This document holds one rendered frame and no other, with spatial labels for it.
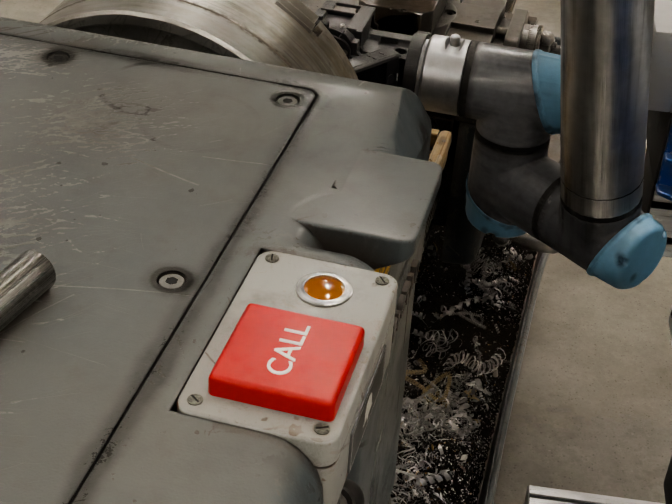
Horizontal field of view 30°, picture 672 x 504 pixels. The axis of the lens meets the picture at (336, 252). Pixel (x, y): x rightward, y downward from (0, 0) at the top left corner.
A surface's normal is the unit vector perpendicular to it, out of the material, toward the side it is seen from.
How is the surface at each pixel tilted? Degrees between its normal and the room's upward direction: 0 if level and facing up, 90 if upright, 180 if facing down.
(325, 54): 50
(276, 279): 0
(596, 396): 0
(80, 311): 0
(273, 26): 32
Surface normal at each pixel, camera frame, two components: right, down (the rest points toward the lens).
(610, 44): -0.11, 0.70
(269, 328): 0.06, -0.81
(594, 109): -0.43, 0.66
